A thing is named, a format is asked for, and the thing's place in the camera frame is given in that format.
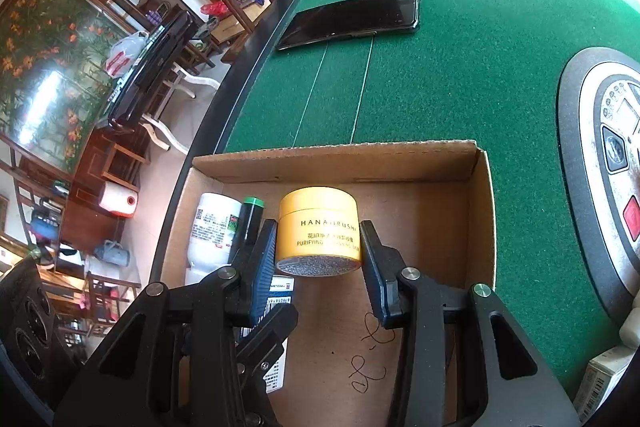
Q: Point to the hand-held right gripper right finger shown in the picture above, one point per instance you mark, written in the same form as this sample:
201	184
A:
375	277

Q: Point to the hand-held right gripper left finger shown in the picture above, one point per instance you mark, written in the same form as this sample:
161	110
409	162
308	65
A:
265	267

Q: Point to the yellow round jar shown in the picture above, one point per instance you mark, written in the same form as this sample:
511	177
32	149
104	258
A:
317	227

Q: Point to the cardboard box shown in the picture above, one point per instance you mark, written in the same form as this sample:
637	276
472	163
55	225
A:
425	217

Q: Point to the white box with barcode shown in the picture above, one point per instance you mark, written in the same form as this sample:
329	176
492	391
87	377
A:
277	292

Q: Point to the green capped black marker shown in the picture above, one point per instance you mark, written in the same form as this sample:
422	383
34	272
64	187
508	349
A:
247	227

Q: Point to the white plastic bottle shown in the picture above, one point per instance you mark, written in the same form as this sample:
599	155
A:
212	227

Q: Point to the white piano stand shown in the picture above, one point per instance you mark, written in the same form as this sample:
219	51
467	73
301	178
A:
165	132

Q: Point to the wooden stool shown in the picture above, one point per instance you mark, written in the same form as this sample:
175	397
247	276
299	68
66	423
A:
125	167

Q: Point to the black side table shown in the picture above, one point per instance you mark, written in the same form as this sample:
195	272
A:
150	67

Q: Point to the white carton with barcode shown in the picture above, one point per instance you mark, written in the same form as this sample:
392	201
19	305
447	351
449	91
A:
600	382

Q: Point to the white red plastic bag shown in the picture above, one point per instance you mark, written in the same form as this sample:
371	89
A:
125	54

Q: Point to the round table control panel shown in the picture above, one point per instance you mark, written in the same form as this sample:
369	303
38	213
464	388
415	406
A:
605	167

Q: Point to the black smartphone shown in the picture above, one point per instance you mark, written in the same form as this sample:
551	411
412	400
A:
350	19

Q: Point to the framed flower painting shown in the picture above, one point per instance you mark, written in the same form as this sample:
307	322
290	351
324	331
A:
45	72

